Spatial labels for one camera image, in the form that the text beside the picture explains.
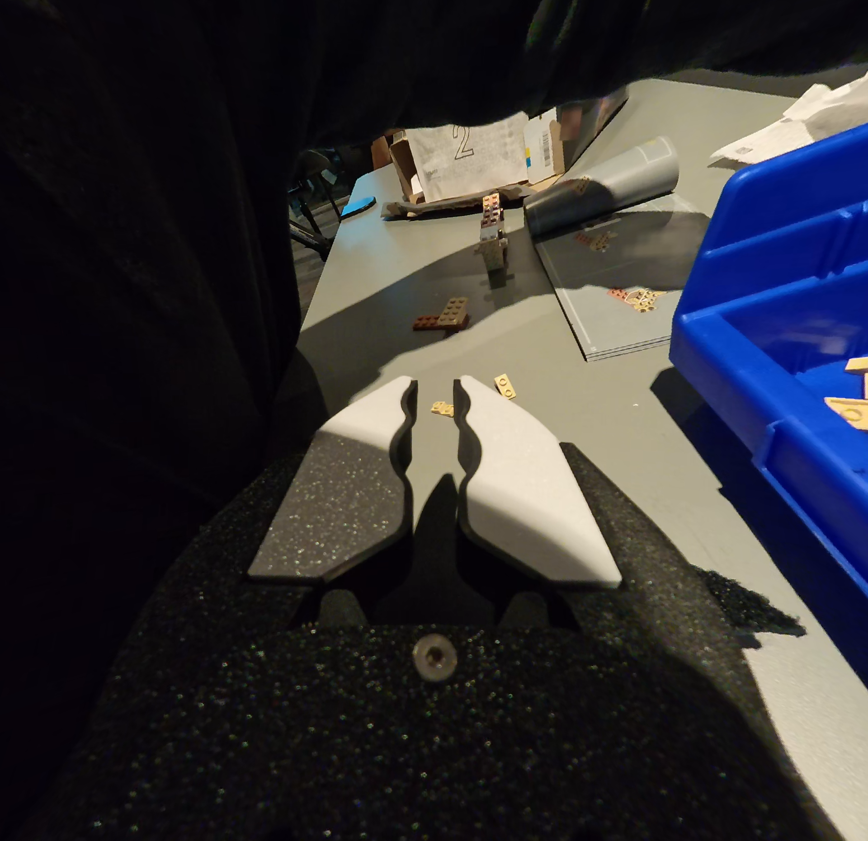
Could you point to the blue pad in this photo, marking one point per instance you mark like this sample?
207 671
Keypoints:
359 205

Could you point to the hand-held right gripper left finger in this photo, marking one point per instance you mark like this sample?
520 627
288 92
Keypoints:
339 488

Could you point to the open cardboard box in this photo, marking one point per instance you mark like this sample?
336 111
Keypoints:
400 156

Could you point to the partly built brick tower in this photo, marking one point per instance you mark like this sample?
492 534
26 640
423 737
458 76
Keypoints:
493 244

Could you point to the small tan bracket brick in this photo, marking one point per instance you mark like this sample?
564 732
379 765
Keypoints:
442 408

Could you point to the blue plastic bin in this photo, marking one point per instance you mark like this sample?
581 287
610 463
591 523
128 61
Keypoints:
780 244

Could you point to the torn white paper bag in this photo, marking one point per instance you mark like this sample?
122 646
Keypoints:
800 129

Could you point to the brown plate brick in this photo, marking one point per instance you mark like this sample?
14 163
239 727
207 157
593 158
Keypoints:
427 322

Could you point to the pile of small toy bricks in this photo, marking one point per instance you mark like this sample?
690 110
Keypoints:
847 410

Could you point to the large tan plate brick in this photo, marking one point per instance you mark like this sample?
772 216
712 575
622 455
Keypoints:
453 312

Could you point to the person's black jacket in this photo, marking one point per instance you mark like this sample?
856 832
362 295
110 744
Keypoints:
135 244

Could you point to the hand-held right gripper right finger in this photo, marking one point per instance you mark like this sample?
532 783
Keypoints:
536 502

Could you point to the instruction booklet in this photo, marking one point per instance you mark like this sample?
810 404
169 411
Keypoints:
610 326

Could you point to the dark toy set box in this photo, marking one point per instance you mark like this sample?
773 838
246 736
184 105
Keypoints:
590 129

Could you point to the small tan plate brick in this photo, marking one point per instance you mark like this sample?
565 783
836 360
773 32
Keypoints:
505 385

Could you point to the black office chair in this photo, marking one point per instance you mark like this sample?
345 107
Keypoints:
319 163

